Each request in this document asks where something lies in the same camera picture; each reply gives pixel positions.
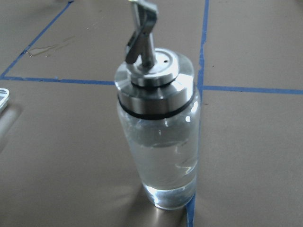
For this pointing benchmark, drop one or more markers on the glass sauce bottle metal spout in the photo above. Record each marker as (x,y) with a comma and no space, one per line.
(159,110)

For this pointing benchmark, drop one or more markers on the white digital kitchen scale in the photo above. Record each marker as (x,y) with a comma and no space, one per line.
(4,97)

